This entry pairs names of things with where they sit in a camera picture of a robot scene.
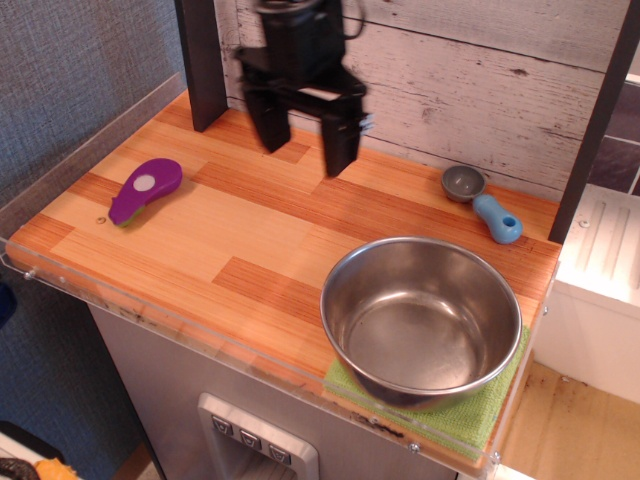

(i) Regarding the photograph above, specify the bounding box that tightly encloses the white toy sink unit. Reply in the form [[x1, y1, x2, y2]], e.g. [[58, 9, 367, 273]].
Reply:
[[529, 74, 640, 406]]

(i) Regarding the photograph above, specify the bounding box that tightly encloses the orange object bottom left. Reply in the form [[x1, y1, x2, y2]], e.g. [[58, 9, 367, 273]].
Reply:
[[34, 458, 80, 480]]

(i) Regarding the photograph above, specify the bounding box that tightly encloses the dark right post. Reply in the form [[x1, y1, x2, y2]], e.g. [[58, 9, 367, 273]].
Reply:
[[548, 0, 639, 244]]

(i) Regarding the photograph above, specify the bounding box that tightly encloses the green cloth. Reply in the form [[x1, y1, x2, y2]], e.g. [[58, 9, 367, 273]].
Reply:
[[324, 325, 531, 458]]

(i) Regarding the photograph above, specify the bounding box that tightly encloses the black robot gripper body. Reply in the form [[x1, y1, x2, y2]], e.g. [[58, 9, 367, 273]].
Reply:
[[235, 9, 366, 118]]

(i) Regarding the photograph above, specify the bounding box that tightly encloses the purple toy eggplant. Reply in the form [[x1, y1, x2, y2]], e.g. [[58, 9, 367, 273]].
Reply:
[[108, 158, 183, 227]]

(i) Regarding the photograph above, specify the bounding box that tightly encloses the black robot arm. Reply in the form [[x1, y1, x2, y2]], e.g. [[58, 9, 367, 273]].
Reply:
[[235, 1, 370, 177]]

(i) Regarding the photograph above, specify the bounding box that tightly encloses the clear acrylic guard rail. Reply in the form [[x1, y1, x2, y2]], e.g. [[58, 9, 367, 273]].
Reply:
[[7, 232, 560, 475]]

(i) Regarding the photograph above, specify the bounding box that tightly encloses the stainless steel bowl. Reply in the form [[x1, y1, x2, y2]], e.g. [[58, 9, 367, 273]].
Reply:
[[320, 236, 523, 409]]

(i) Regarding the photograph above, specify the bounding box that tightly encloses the blue spoon with grey bowl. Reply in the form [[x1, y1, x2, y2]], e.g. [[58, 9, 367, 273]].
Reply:
[[441, 165, 523, 245]]

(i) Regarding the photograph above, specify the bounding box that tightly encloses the grey toy fridge cabinet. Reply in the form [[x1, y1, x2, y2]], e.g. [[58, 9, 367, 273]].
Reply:
[[90, 307, 457, 479]]

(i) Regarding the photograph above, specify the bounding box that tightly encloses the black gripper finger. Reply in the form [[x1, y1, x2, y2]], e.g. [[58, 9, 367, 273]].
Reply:
[[243, 88, 291, 153], [321, 97, 373, 177]]

